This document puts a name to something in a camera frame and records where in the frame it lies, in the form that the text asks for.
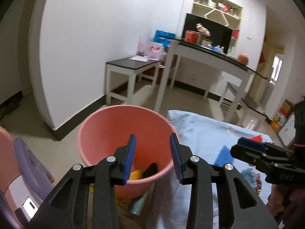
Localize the white wall shelf unit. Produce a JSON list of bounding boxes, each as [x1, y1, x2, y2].
[[191, 0, 243, 56]]

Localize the red patterned snack wrapper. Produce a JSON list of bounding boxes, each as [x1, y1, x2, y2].
[[241, 168, 262, 194]]

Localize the blue foam fruit net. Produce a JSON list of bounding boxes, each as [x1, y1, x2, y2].
[[214, 146, 234, 167]]

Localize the purple plastic stool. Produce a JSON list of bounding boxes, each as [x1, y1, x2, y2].
[[1, 138, 54, 228]]

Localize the black foam fruit net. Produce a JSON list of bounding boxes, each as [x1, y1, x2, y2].
[[142, 163, 158, 179]]

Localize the blue storage box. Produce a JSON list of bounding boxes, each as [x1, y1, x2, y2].
[[153, 30, 176, 48]]

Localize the colourful cardboard box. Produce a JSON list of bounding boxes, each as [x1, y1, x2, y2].
[[270, 99, 294, 133]]

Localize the left white black bench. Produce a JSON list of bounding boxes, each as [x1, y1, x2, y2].
[[105, 57, 161, 104]]

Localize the white black bench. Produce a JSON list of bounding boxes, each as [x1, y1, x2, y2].
[[219, 81, 269, 129], [105, 57, 161, 104]]

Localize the pink plastic trash bucket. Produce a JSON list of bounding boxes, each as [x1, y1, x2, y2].
[[78, 105, 176, 198]]

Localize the papers on bench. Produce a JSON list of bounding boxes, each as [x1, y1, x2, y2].
[[129, 55, 150, 62]]

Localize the white purple drawing board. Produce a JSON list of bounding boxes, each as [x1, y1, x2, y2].
[[278, 113, 296, 148]]

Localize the black television screen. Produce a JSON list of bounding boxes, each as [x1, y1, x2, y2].
[[181, 13, 233, 54]]

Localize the orange pomelo fruit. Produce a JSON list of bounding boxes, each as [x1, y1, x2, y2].
[[238, 53, 249, 66]]

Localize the person's right hand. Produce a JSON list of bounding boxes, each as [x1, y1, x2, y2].
[[266, 185, 304, 220]]

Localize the clear plastic bag on bench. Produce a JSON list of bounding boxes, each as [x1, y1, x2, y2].
[[136, 34, 166, 60]]

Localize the right white black bench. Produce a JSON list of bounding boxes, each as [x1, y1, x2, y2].
[[219, 81, 269, 129]]

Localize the yellow foam fruit net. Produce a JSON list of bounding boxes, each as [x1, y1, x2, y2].
[[129, 170, 143, 180]]

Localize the white table black glass top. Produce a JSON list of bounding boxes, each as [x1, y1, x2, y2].
[[154, 39, 263, 123]]

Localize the red foam fruit net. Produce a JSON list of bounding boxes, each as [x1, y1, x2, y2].
[[250, 135, 264, 143]]

